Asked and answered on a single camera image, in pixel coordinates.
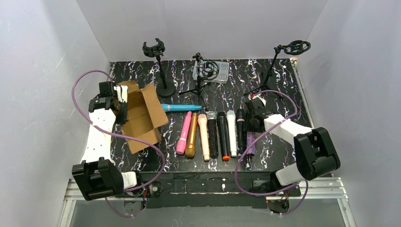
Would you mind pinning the turquoise blue microphone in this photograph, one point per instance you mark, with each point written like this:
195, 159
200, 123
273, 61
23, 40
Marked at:
180, 108

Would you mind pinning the purple glitter microphone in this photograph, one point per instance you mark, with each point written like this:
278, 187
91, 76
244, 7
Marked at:
250, 139

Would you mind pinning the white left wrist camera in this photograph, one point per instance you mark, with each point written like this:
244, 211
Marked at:
122, 93

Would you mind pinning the black round-base microphone stand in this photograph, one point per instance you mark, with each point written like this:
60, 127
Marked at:
164, 89

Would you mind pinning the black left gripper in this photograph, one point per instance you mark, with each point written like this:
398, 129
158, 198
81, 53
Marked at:
122, 105

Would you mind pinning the black white-banded microphone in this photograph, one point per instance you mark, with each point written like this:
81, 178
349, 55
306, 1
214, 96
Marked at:
241, 133

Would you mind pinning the clear plastic organizer box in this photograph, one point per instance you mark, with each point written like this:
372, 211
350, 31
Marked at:
219, 72

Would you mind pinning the brown cardboard box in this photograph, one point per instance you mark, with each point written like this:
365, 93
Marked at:
145, 113

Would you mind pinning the white microphone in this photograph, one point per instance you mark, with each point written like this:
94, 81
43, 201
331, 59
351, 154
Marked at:
232, 133

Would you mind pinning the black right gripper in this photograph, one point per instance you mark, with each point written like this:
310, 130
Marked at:
250, 115

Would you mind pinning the black glitter silver-mesh microphone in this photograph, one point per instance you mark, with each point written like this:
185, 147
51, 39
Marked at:
212, 134

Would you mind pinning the gold microphone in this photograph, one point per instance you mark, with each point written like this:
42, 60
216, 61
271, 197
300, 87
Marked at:
191, 139

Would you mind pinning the pink microphone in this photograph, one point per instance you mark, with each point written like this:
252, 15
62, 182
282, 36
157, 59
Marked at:
181, 145

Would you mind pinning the beige microphone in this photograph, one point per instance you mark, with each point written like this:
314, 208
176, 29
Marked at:
202, 123

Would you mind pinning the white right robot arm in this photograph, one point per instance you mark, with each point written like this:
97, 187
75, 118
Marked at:
314, 150

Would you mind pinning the black orange-tipped microphone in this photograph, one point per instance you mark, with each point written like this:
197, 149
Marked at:
223, 136

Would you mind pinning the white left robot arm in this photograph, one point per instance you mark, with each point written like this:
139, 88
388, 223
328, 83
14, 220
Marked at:
96, 175

